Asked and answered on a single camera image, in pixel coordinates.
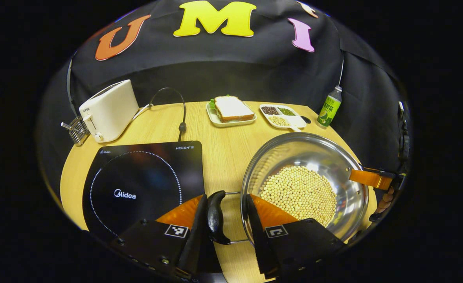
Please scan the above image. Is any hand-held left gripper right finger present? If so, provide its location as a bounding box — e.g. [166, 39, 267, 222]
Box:
[246, 193, 347, 280]

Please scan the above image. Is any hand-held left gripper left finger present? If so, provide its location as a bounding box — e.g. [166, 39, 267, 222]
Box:
[109, 193, 209, 280]

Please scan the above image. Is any stainless steel pot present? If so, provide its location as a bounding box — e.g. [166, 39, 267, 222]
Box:
[206, 132, 370, 245]

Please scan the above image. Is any black induction cooktop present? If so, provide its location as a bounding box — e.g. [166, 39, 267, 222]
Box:
[82, 141, 206, 242]

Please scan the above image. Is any black equipment stand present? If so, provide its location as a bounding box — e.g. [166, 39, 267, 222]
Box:
[397, 100, 412, 165]

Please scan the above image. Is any pile of soybeans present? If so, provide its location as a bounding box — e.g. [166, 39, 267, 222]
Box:
[260, 165, 337, 227]

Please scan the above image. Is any green drink bottle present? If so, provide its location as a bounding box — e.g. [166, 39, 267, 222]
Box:
[317, 86, 343, 128]

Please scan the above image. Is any white divided bean tray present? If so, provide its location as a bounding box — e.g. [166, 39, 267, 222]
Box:
[259, 104, 307, 132]

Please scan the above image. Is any white rectangular plate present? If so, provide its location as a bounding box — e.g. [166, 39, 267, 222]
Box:
[206, 100, 257, 128]

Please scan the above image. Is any sandwich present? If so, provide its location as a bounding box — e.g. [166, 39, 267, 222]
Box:
[210, 95, 255, 122]

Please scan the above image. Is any white toaster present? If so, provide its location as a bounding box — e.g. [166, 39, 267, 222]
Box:
[79, 79, 140, 143]

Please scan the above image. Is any black backdrop cloth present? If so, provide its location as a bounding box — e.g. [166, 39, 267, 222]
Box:
[37, 0, 409, 189]

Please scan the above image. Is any black power cable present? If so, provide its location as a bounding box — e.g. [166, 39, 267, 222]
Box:
[147, 87, 187, 142]

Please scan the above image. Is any white toaster cord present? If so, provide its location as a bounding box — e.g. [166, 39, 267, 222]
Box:
[131, 104, 152, 120]

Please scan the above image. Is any metal wire toaster rack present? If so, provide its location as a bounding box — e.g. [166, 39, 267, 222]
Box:
[61, 116, 90, 147]

